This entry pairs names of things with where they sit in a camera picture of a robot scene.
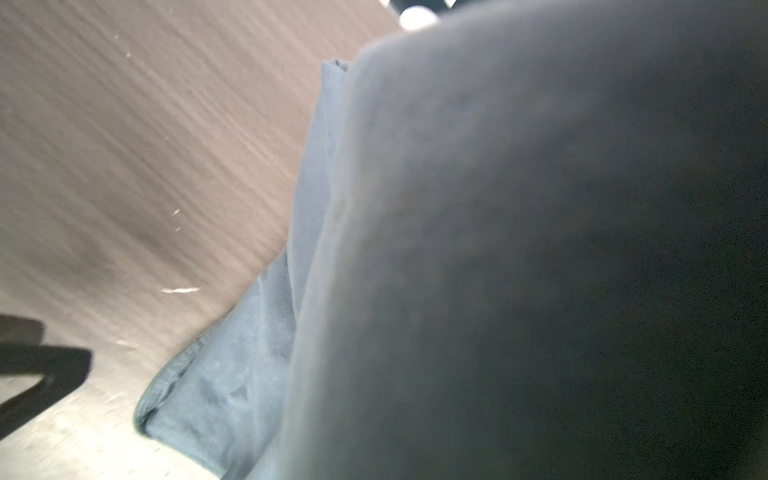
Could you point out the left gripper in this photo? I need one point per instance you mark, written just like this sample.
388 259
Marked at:
60 369

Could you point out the grey t shirt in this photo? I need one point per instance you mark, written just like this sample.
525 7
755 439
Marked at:
528 242

